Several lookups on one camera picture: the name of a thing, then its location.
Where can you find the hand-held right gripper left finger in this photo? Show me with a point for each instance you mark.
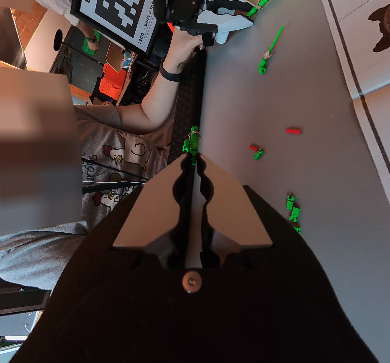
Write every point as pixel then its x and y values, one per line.
pixel 152 207

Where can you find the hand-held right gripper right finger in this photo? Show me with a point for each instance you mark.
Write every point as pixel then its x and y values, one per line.
pixel 237 213

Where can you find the green lego stem with arms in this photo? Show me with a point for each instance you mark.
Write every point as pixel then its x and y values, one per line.
pixel 191 148

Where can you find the person's left forearm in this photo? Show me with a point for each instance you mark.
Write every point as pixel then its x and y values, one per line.
pixel 152 106

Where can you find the green lego clip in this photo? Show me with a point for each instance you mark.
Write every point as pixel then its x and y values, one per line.
pixel 259 154

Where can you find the long red lego pin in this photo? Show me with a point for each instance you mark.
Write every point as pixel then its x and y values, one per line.
pixel 293 131

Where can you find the person's left hand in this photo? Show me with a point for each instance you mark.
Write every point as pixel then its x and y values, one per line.
pixel 182 45

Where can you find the person in grey chicken shirt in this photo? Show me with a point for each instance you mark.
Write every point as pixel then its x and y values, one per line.
pixel 122 155

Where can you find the black wristband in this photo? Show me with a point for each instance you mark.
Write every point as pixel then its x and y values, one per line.
pixel 170 74

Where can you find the black perforated panel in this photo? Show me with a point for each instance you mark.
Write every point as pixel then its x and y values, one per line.
pixel 189 94

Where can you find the cardboard piece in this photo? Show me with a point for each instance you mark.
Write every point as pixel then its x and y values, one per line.
pixel 117 56

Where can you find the green plastic object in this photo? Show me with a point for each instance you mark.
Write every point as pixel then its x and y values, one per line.
pixel 90 44

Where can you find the orange plastic object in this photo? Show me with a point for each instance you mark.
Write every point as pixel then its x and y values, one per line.
pixel 112 82

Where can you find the white instruction booklet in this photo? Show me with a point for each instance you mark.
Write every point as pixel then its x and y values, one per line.
pixel 365 64

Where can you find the beige box with hole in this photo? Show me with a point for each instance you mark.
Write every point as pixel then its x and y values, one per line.
pixel 42 42

